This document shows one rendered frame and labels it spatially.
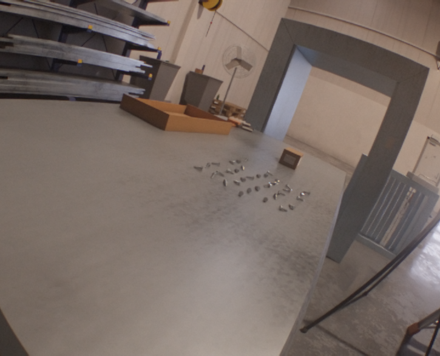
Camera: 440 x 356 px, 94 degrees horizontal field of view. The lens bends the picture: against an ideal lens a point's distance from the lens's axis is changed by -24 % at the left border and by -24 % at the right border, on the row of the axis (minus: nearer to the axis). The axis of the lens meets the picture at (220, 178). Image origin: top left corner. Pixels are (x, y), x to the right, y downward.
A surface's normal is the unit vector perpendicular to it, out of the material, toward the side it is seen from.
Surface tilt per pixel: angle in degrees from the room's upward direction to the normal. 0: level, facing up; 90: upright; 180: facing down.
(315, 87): 90
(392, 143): 90
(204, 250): 0
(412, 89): 90
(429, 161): 90
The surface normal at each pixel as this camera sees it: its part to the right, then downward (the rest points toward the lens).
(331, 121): -0.53, 0.11
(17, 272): 0.33, -0.89
